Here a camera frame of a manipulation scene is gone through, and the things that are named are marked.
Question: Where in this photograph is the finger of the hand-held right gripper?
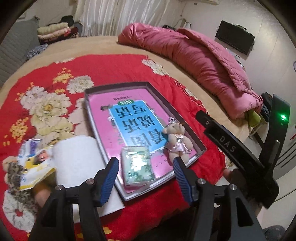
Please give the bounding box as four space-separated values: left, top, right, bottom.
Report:
195 111 222 134

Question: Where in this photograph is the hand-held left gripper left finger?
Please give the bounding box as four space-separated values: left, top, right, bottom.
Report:
28 157 120 241

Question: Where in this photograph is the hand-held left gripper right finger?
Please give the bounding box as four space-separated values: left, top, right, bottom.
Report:
172 156 266 241

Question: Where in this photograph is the green tissue packet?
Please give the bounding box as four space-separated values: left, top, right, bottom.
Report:
121 146 156 187

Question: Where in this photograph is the teddy bear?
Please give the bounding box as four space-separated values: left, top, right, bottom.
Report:
162 117 192 165
2 156 18 173

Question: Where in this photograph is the shallow grey cardboard box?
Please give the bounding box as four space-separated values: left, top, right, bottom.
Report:
84 81 207 202

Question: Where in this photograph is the yellow cartoon packet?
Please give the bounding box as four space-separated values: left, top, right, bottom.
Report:
20 145 57 192

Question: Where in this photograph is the white and purple packet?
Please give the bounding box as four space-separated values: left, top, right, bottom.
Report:
19 138 43 163

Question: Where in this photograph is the leopard print scrunchie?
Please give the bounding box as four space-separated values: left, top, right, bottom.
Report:
5 161 26 193

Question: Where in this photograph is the white floral scrunchie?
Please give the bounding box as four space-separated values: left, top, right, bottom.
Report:
3 189 40 233

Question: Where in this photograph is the person's right hand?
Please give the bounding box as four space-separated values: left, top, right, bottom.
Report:
223 168 234 183

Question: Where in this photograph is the green cloth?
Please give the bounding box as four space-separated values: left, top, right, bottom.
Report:
246 110 262 128

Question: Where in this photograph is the white toilet paper roll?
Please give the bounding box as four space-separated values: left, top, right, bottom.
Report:
51 136 125 223

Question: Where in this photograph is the black bag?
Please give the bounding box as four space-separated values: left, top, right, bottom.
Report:
260 92 274 123

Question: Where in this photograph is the pink quilt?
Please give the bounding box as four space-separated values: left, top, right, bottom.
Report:
118 22 264 120

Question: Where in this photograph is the pink book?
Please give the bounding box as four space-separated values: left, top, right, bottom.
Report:
88 88 199 186

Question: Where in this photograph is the grey patterned clothing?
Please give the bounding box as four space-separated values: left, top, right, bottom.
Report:
264 225 287 241

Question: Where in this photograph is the red floral blanket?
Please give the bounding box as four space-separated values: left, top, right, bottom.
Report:
0 54 234 241

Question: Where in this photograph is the beige bed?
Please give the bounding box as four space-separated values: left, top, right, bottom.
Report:
0 35 257 163

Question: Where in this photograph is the white curtain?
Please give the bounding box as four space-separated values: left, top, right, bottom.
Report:
74 0 178 37

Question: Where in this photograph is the blue patterned cloth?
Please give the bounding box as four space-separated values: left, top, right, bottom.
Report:
25 44 49 61

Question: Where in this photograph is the maroon folded cloth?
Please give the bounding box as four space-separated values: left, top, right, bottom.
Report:
68 27 80 39

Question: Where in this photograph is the pink folded blanket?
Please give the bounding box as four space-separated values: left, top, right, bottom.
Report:
38 30 71 40

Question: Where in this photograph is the grey quilted headboard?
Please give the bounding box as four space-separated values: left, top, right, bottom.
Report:
0 19 41 80

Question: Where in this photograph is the cream folded blanket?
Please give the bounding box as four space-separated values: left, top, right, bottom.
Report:
37 22 69 35

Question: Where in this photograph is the black garment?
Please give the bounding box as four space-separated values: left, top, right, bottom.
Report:
60 15 75 27

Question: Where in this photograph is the black wall television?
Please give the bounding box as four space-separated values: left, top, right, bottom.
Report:
215 20 255 55

